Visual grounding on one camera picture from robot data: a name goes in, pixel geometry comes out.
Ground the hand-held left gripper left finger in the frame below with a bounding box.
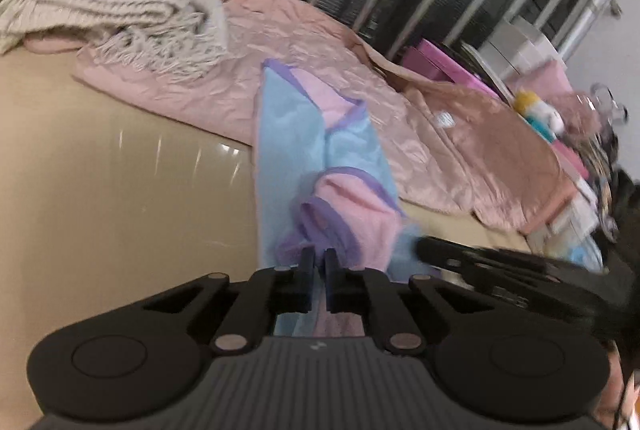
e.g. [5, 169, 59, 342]
[142, 247, 316, 357]

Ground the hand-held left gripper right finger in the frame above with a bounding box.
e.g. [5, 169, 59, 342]
[325, 249, 498, 357]

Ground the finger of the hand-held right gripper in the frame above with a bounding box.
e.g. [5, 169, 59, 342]
[462, 271, 531, 305]
[416, 236, 546, 273]

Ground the pink and blue garment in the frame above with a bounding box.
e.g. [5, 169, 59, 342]
[252, 58, 421, 338]

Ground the pink satin quilt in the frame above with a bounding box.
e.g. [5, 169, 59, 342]
[25, 0, 576, 233]

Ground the pink storage box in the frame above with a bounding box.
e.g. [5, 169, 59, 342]
[547, 137, 593, 183]

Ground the white and yellow plush toy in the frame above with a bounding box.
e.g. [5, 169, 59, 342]
[512, 90, 566, 141]

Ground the clear bag of pink filling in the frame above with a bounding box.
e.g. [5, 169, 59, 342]
[560, 92, 603, 135]

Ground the magenta flat box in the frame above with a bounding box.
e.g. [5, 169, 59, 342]
[402, 38, 501, 98]

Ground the pink pouch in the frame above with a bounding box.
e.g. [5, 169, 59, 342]
[507, 60, 573, 100]

